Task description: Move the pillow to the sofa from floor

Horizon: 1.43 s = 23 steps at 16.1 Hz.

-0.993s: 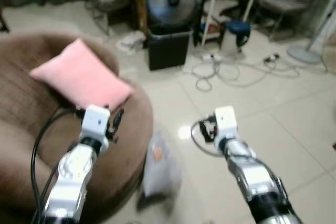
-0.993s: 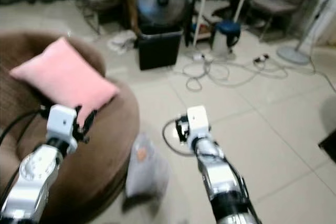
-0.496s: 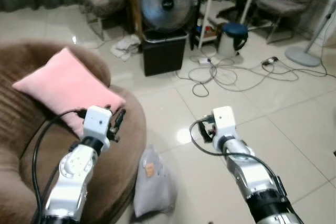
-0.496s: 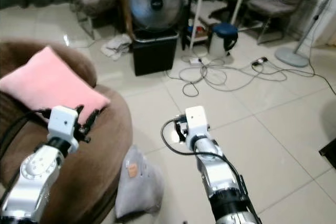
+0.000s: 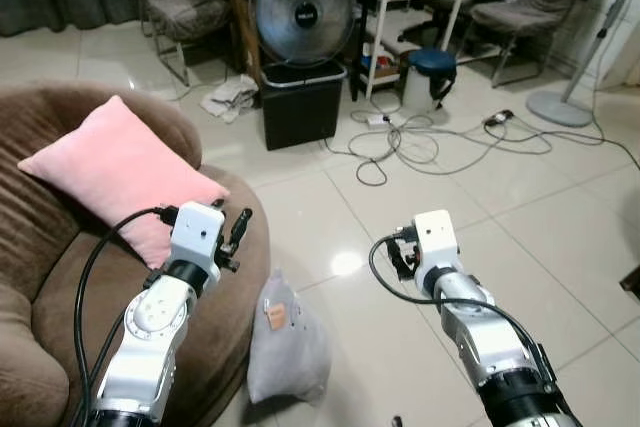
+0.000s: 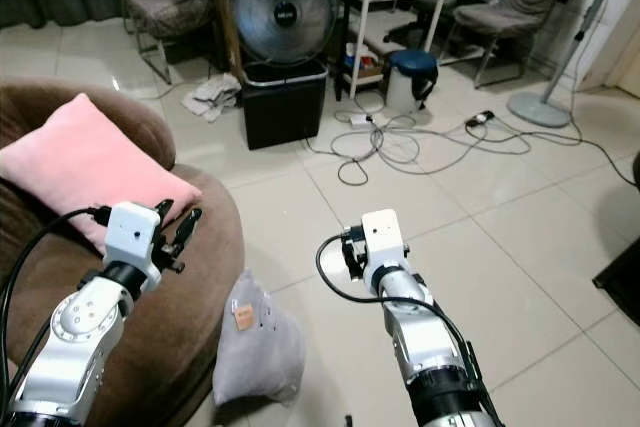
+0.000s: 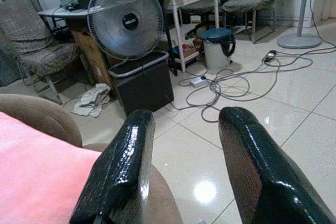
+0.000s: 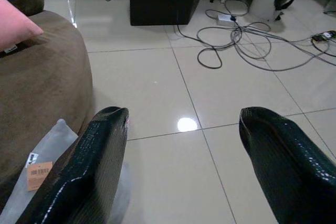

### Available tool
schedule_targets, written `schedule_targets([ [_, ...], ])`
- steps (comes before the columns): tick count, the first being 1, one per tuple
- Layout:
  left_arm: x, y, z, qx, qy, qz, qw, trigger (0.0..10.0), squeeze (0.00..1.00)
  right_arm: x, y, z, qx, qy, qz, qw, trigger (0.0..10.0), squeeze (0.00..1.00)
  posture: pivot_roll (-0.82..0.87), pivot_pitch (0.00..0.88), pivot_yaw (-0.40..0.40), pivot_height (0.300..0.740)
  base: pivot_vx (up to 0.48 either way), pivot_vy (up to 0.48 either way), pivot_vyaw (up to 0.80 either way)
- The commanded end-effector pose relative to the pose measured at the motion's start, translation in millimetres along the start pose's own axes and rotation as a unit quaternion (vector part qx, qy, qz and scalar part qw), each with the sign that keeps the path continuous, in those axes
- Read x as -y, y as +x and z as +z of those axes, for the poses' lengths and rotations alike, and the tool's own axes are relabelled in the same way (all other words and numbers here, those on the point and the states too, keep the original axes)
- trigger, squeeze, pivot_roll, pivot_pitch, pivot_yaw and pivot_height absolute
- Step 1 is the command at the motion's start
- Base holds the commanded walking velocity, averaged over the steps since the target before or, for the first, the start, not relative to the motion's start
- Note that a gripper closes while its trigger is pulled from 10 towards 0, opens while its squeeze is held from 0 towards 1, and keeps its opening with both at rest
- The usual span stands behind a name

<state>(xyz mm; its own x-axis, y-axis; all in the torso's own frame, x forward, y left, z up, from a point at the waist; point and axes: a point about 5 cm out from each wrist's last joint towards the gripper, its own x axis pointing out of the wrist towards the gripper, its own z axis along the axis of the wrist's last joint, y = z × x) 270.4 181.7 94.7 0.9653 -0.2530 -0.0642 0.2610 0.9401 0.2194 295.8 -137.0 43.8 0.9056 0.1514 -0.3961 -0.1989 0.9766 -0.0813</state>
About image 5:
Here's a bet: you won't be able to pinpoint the pink pillow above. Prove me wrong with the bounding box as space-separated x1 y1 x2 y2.
18 95 232 270

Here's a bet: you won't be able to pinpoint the grey pillow with orange tag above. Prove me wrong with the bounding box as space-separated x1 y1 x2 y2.
246 268 334 407

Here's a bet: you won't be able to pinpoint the crumpled grey cloth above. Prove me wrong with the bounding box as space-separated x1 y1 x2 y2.
199 73 262 126

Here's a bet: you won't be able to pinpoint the black storage box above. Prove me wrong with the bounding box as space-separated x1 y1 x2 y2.
259 61 348 153

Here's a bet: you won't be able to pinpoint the white bin with blue lid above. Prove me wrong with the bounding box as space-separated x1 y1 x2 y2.
403 47 459 114

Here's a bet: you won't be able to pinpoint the plaid cushioned chair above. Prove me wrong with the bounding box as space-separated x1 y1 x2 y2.
110 0 234 89

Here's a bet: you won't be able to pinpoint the round black table fan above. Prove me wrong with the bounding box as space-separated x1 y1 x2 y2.
247 0 359 69

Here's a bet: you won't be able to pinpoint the white standing fan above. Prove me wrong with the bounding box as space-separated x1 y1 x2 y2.
526 0 640 129

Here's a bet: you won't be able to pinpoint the black office chair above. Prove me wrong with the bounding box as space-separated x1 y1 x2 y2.
398 0 501 49

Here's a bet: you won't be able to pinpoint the grey cushioned metal chair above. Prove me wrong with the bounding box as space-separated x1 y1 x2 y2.
468 0 607 89

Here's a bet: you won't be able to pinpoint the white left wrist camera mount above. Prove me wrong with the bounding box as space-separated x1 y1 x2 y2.
169 201 227 271

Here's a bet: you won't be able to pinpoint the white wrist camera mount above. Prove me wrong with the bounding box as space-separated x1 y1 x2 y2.
412 210 460 274
169 201 227 271

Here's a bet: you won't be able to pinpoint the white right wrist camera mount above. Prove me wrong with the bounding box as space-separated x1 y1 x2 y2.
412 210 460 274

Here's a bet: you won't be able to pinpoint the tangled grey floor cables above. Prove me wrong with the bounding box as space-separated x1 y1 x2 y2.
322 107 640 189

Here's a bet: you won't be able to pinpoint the brown corduroy sofa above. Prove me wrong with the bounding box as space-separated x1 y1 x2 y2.
0 80 272 427

